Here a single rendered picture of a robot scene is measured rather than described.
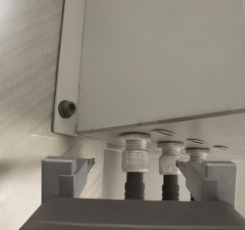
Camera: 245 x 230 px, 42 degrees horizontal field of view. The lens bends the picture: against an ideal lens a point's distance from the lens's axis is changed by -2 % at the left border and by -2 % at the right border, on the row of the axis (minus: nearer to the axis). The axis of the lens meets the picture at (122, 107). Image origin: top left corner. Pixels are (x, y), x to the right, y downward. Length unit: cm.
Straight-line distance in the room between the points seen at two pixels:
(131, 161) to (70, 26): 9
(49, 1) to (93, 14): 3
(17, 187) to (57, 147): 3
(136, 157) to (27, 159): 6
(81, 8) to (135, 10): 5
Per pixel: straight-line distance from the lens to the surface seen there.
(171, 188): 20
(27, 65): 18
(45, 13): 20
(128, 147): 18
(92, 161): 17
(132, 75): 17
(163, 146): 21
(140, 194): 18
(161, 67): 16
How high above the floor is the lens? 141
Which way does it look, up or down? 45 degrees up
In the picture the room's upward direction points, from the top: 45 degrees clockwise
